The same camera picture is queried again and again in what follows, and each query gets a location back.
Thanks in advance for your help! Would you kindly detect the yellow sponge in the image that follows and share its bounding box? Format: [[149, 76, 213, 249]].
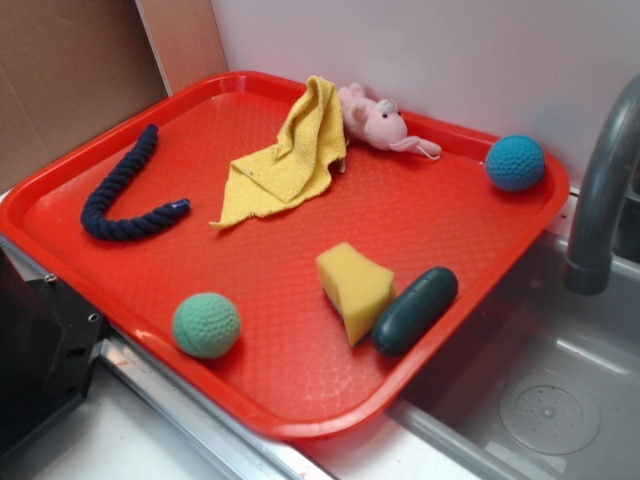
[[316, 242, 396, 347]]

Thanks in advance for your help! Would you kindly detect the grey faucet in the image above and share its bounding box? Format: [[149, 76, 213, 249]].
[[563, 77, 639, 295]]

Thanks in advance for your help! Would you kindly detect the blue dimpled ball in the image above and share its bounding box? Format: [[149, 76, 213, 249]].
[[485, 135, 545, 192]]

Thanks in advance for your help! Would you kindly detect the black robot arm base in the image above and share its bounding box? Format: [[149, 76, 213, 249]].
[[1, 253, 107, 459]]

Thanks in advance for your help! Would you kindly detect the brown cardboard panel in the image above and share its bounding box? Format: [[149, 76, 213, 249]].
[[1, 1, 227, 191]]

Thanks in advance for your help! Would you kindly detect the dark green toy cucumber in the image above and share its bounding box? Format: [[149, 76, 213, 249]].
[[371, 266, 458, 357]]

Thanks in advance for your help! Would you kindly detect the dark blue twisted rope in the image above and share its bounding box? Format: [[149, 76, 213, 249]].
[[79, 123, 193, 243]]

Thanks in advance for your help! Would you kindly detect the yellow cloth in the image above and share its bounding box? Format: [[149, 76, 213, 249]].
[[211, 76, 347, 230]]

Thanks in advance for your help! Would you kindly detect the pink plush toy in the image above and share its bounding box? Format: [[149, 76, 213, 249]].
[[338, 83, 442, 161]]

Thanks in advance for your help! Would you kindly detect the green dimpled ball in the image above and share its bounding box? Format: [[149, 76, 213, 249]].
[[172, 293, 242, 359]]

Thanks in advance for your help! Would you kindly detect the grey plastic sink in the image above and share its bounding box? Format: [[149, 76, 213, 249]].
[[388, 234, 640, 480]]

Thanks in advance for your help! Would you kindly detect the red plastic tray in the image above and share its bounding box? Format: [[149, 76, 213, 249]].
[[1, 72, 570, 440]]

